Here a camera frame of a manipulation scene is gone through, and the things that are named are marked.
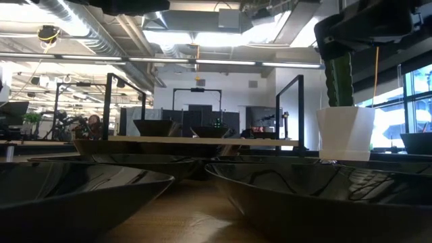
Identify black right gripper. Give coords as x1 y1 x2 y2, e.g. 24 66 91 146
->
313 0 423 61

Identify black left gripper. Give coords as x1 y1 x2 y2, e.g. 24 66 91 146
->
89 0 171 16

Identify black wavy square mini plate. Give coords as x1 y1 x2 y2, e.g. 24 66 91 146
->
133 119 180 137

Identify black leaf-shaped mini plate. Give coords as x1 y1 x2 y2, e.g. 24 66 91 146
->
209 153 321 165
0 161 176 243
28 153 200 182
205 163 432 243
190 126 234 138

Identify green cactus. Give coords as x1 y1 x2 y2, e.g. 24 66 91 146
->
323 50 354 108

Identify grey ceiling box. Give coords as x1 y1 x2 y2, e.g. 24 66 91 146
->
217 8 242 30

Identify linear ceiling light fixture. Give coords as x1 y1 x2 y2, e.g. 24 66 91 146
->
0 52 321 69

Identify white faceted plant pot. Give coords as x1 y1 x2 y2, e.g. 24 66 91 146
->
316 106 376 162

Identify dark partition panels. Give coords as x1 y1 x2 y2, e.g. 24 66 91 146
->
161 104 241 138

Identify black bin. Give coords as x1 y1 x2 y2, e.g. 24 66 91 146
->
400 132 432 156

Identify person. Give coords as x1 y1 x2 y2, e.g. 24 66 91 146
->
241 125 267 139
86 114 102 140

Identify green office plant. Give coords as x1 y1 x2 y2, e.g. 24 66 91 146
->
22 112 44 128

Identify dark computer monitor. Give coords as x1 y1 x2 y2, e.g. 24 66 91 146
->
0 101 30 128

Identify silver rectangular air duct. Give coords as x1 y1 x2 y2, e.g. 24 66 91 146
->
290 0 342 48

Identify silver spiral air duct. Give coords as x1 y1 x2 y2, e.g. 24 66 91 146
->
36 0 156 92

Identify dark window frame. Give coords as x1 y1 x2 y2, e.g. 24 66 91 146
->
398 63 432 134

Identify black background station frame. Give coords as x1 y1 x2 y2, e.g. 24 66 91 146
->
171 87 223 138
52 82 106 139

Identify yellow black cable reel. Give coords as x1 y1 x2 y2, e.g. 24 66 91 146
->
36 24 61 44

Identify wooden shelf with black frame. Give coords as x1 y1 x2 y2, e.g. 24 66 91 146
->
103 72 307 155

